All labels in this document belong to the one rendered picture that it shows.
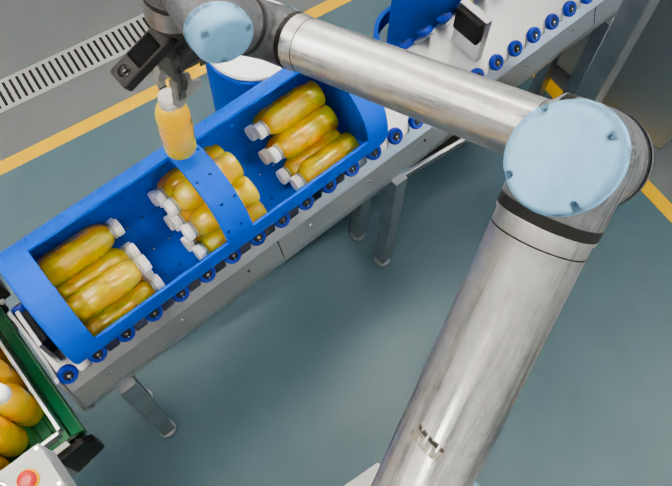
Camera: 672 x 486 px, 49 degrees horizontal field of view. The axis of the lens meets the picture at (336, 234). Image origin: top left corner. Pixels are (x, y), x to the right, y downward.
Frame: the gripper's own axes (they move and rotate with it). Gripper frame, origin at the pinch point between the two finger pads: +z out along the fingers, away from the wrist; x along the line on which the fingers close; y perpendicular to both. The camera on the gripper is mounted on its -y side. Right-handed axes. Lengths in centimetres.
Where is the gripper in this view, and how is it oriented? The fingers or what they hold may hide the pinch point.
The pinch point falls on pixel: (168, 97)
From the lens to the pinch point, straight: 142.9
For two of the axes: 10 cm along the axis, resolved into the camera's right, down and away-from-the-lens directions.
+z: -1.4, 4.5, 8.8
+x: -6.7, -7.0, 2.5
